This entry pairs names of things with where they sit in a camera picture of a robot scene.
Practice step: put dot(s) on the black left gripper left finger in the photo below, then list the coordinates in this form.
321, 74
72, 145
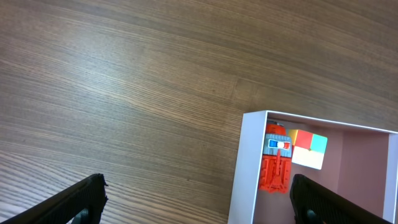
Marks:
81, 203

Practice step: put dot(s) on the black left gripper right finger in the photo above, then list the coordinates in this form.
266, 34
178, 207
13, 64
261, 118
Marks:
314, 203

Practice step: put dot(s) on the multicoloured puzzle cube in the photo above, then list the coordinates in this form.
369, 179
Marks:
308, 148

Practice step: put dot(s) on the red toy truck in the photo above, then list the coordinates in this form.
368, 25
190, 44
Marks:
276, 161

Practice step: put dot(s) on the white cardboard box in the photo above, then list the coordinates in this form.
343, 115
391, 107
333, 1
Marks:
359, 163

